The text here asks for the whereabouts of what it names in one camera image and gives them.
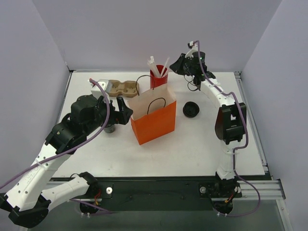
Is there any orange paper bag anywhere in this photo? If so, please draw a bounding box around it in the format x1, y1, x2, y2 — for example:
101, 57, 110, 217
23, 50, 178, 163
128, 84, 177, 145

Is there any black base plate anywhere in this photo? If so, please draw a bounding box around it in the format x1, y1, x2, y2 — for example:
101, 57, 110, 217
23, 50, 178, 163
77, 177, 242, 214

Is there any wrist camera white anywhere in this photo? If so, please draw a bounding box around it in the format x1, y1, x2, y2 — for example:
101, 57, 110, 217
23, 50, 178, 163
185, 40, 200, 58
88, 78, 112, 99

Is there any aluminium frame rail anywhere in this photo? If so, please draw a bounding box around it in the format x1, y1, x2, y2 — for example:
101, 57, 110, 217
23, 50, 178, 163
238, 180, 286, 200

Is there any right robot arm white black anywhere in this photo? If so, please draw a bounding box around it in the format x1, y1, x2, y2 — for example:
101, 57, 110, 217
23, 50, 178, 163
170, 50, 248, 196

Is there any red straw holder cup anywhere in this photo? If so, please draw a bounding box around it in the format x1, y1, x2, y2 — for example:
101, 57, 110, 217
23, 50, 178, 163
150, 64, 168, 89

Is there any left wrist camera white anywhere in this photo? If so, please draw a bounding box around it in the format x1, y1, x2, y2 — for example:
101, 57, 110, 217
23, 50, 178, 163
88, 78, 112, 99

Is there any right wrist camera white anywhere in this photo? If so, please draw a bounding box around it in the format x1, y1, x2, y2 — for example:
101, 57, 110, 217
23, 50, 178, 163
185, 40, 200, 58

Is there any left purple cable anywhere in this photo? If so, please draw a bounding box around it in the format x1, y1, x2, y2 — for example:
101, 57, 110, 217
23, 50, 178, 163
0, 78, 114, 215

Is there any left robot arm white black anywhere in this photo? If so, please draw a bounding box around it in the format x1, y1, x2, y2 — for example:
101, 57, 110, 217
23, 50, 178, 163
0, 95, 133, 229

